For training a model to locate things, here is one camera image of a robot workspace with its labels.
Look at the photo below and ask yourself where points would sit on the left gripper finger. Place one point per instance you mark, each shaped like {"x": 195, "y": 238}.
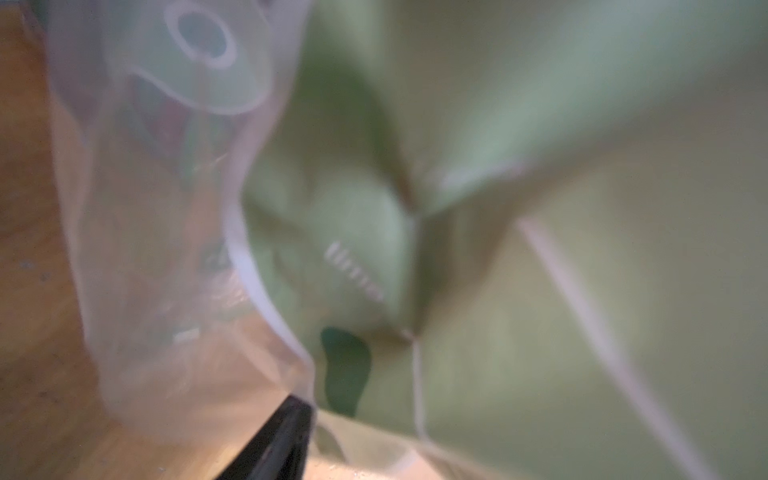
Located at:
{"x": 279, "y": 450}

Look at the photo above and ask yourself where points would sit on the clear zip-top bag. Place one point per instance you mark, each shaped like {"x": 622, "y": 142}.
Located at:
{"x": 518, "y": 238}

